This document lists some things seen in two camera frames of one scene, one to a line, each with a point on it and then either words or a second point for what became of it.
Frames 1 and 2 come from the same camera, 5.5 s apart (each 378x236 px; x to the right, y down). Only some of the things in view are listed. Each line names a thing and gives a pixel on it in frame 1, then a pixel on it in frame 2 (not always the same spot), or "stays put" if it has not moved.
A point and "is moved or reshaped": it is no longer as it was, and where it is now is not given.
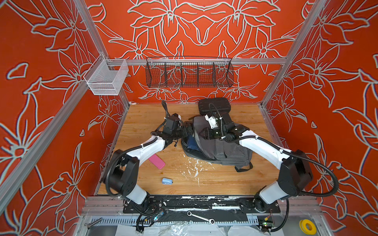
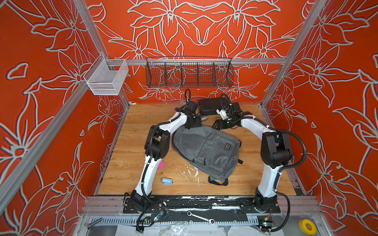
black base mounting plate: x=233 y=204 stays put
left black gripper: x=184 y=132 → x=197 y=123
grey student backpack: x=231 y=153 is moved or reshaped
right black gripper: x=207 y=131 → x=218 y=122
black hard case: x=213 y=105 stays put
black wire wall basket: x=189 y=72 stays put
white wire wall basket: x=106 y=77 stays put
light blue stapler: x=167 y=181 stays put
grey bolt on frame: x=88 y=225 stays put
